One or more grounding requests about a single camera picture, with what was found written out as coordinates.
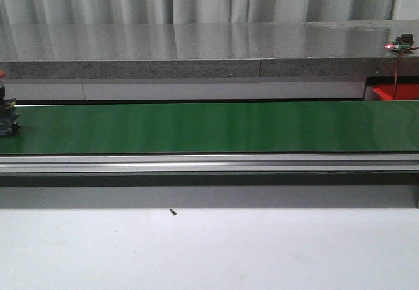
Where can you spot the red plastic bin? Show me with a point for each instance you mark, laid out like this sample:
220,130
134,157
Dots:
388,92

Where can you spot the aluminium conveyor frame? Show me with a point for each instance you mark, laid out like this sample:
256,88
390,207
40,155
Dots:
176,181

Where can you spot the green conveyor belt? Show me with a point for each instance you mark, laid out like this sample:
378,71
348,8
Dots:
266,127

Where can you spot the red mushroom push button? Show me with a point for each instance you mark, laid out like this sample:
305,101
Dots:
8,116

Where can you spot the small green circuit board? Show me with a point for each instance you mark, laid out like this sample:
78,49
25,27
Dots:
403,43

